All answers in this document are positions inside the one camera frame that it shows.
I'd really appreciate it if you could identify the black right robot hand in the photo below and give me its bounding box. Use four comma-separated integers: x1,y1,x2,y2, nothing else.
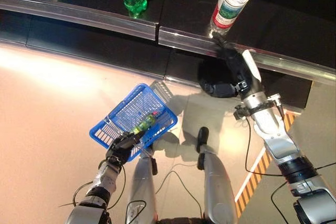
198,37,263,99

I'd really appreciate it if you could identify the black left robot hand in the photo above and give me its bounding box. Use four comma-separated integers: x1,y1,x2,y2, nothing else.
104,130,145,165

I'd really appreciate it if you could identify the blue plastic shopping basket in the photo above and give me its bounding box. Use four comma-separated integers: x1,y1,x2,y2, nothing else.
88,82,179,163

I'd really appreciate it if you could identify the clear water bottle red cap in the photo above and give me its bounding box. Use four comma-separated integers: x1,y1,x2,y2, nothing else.
209,0,263,38

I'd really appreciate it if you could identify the green drink bottle red cap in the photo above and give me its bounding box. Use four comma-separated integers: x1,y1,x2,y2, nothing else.
130,112,160,135

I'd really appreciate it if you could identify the dark robot waist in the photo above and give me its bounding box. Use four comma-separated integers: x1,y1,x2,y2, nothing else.
156,217,209,224

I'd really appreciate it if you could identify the silver right robot leg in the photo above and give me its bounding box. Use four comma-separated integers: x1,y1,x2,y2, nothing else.
196,126,239,224

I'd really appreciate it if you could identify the yellow black hazard tape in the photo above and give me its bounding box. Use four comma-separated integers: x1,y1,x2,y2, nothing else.
234,110,297,219

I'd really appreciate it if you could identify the black shelf board clear rail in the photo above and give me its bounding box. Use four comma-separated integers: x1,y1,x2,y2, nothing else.
0,0,336,82

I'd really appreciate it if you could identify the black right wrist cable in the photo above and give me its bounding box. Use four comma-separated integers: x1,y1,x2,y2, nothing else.
244,116,291,178

